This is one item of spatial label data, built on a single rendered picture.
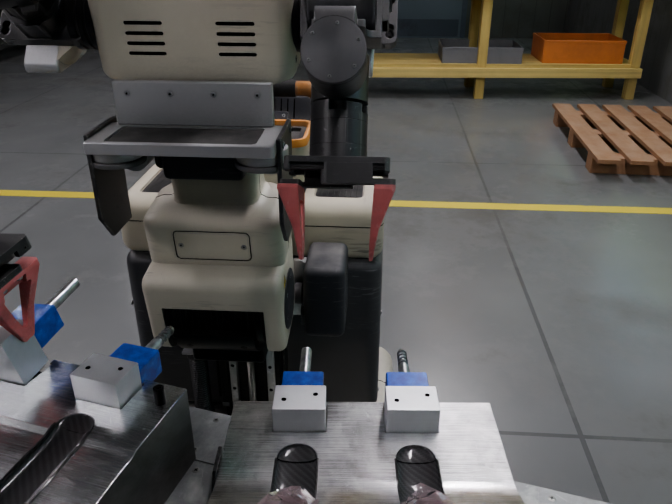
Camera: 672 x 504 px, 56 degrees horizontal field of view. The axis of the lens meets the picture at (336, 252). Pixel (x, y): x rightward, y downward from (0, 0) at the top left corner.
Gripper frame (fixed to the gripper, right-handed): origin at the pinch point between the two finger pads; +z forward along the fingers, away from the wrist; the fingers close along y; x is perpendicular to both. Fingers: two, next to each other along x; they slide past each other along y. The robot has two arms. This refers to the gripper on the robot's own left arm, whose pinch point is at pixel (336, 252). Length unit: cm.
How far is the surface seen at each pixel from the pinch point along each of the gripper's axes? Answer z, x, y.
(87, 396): 13.9, -5.7, -22.6
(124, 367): 11.2, -5.1, -19.3
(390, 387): 13.2, -1.0, 5.7
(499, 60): -158, 479, 110
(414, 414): 15.0, -3.6, 7.9
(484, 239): -5, 236, 57
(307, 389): 13.5, -1.7, -2.4
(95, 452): 17.4, -10.8, -19.5
